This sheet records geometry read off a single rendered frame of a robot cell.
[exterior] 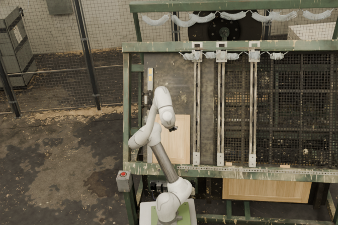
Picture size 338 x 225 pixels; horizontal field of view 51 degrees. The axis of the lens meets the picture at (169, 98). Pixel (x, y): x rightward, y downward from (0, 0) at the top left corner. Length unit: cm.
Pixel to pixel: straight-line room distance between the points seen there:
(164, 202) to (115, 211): 150
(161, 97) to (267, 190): 198
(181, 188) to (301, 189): 144
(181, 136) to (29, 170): 256
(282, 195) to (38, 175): 316
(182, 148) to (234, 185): 77
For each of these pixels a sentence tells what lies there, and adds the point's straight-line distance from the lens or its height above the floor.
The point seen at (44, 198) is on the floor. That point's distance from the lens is 485.
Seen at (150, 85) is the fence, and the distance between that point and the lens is 350.
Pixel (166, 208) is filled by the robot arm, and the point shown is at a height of 100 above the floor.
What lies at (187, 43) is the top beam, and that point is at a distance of 342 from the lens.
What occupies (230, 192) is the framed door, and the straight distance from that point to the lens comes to 403.
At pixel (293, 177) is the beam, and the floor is 84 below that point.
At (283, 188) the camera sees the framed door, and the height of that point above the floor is 46.
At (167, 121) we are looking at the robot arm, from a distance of 236.
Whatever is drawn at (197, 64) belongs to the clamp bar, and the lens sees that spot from 343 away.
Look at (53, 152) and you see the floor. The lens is 551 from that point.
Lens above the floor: 329
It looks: 32 degrees down
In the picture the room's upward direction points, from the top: 5 degrees counter-clockwise
